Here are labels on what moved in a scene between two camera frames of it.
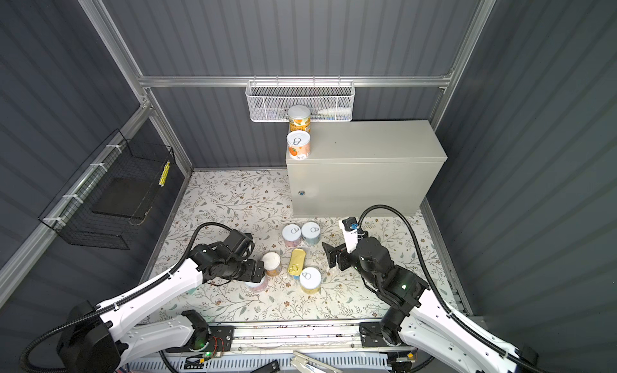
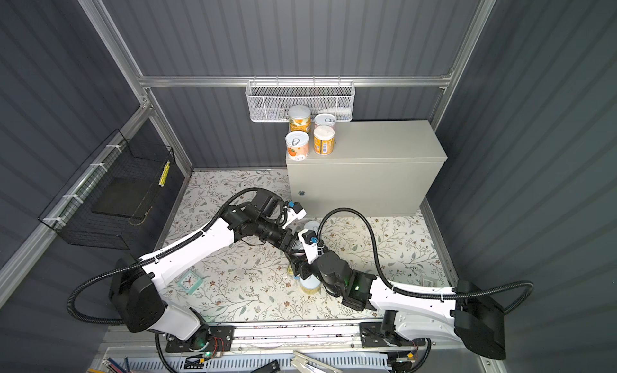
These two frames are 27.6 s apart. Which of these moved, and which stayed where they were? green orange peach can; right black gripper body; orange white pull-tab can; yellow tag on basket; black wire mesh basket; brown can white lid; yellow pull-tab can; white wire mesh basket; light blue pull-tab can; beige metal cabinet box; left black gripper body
Moved: left black gripper body; right black gripper body; brown can white lid
Stayed: beige metal cabinet box; white wire mesh basket; yellow pull-tab can; light blue pull-tab can; orange white pull-tab can; green orange peach can; yellow tag on basket; black wire mesh basket
